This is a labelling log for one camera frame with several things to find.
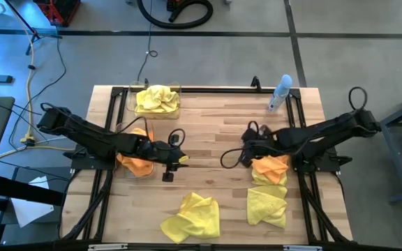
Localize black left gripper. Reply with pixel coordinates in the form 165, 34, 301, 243
141, 141, 191, 172

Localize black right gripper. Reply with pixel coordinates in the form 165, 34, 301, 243
239, 121, 275, 168

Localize clear plastic basket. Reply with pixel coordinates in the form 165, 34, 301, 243
127, 81, 182, 121
115, 120, 156, 181

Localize blue spray bottle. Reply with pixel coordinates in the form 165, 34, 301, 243
267, 74, 294, 113

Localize white paper sheet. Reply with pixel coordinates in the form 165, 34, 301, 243
10, 176, 54, 228

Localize black tripod stand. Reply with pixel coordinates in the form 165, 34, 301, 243
3, 0, 63, 56

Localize red and black crate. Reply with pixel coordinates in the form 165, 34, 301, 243
33, 0, 82, 28

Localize black aluminium table frame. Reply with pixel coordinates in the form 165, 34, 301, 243
58, 85, 354, 245

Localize white metal bracket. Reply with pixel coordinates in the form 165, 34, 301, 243
283, 245, 323, 251
88, 243, 128, 251

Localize black vacuum hose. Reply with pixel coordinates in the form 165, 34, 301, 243
137, 0, 214, 30

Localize yellow extension cable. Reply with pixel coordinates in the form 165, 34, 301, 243
0, 6, 78, 161

